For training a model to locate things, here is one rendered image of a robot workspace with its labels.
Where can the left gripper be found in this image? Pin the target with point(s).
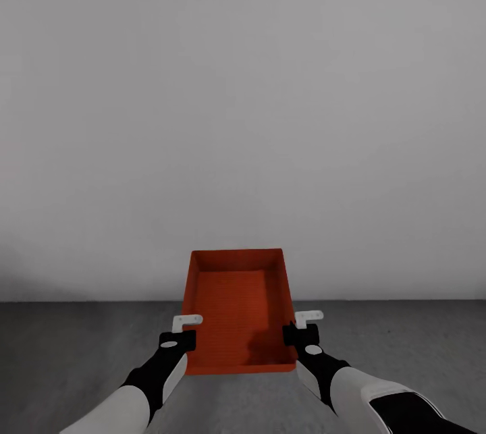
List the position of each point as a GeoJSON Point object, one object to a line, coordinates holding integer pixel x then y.
{"type": "Point", "coordinates": [188, 337]}

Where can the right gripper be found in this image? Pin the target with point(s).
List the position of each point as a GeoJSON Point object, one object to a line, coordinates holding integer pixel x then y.
{"type": "Point", "coordinates": [291, 334]}

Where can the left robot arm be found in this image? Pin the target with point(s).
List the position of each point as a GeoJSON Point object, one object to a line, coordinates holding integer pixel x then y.
{"type": "Point", "coordinates": [130, 409]}

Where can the storage box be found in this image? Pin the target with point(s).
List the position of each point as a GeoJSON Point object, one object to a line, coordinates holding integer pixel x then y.
{"type": "Point", "coordinates": [244, 299]}

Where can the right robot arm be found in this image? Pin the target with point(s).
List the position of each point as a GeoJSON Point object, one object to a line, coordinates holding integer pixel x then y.
{"type": "Point", "coordinates": [365, 404]}

